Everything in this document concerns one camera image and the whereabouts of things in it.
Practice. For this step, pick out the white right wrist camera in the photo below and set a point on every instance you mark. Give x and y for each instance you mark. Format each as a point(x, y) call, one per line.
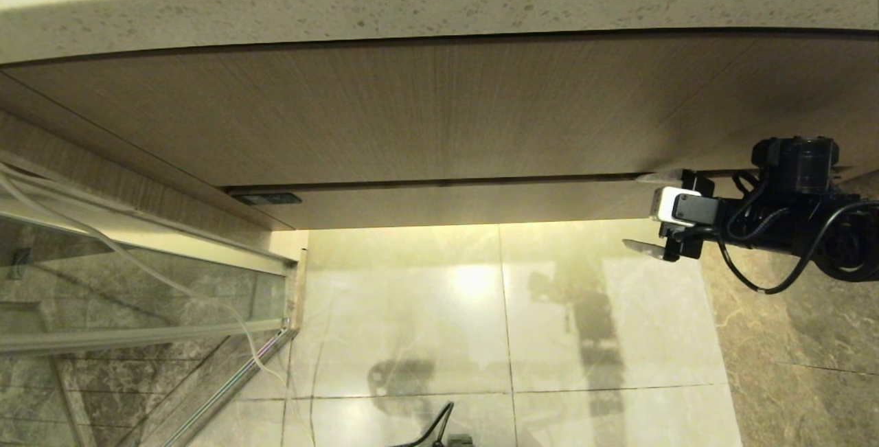
point(665, 205)

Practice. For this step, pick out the aluminium shower track rail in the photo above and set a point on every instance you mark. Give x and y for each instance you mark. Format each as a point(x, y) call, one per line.
point(172, 242)

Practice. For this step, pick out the chrome floor rail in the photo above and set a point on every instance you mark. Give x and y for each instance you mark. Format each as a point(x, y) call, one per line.
point(233, 385)

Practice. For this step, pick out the aluminium glass door bar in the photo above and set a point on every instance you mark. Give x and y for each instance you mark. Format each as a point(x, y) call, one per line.
point(137, 337)

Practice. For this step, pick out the light wooden vanity cabinet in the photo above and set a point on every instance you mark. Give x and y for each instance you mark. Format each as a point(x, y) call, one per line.
point(439, 110)

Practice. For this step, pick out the light wooden vanity drawer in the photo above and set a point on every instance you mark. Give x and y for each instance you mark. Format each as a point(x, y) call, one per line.
point(481, 203)

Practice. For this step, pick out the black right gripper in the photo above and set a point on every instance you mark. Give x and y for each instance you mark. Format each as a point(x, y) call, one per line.
point(687, 244)

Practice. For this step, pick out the clear glass shower panel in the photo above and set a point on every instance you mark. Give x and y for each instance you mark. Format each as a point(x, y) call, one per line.
point(103, 303)

